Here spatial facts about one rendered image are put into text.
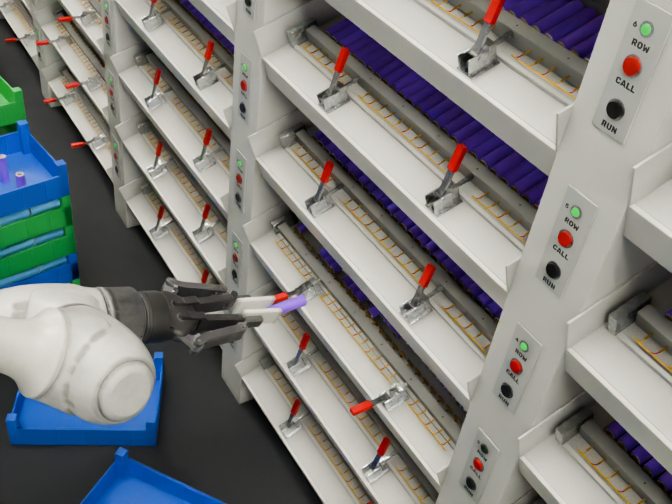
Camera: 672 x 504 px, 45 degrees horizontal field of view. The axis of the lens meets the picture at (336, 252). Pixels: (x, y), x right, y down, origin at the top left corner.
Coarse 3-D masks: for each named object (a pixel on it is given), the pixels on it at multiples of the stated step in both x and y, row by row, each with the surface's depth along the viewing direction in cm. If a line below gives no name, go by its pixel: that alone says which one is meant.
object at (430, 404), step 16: (288, 240) 150; (288, 256) 149; (304, 256) 147; (320, 272) 144; (336, 288) 141; (352, 304) 138; (352, 320) 138; (368, 320) 135; (352, 336) 136; (368, 336) 134; (384, 352) 131; (400, 368) 128; (416, 384) 126; (432, 400) 124; (432, 416) 124; (448, 416) 122; (448, 432) 120
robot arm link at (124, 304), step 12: (108, 288) 109; (120, 288) 110; (132, 288) 111; (108, 300) 107; (120, 300) 108; (132, 300) 109; (108, 312) 106; (120, 312) 107; (132, 312) 108; (144, 312) 109; (132, 324) 108; (144, 324) 109
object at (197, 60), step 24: (120, 0) 184; (144, 0) 182; (168, 0) 175; (144, 24) 174; (168, 24) 173; (192, 24) 168; (168, 48) 168; (192, 48) 165; (216, 48) 161; (192, 72) 161; (216, 72) 159; (216, 96) 155; (216, 120) 155
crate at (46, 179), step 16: (0, 144) 177; (16, 144) 180; (32, 144) 179; (16, 160) 179; (32, 160) 180; (48, 160) 174; (32, 176) 175; (48, 176) 176; (64, 176) 169; (0, 192) 170; (16, 192) 163; (32, 192) 166; (48, 192) 169; (64, 192) 171; (0, 208) 163; (16, 208) 166
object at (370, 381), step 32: (256, 224) 152; (288, 224) 154; (256, 256) 157; (288, 288) 146; (320, 288) 144; (320, 320) 140; (352, 352) 135; (384, 384) 130; (384, 416) 127; (416, 416) 125; (416, 448) 122; (448, 448) 121
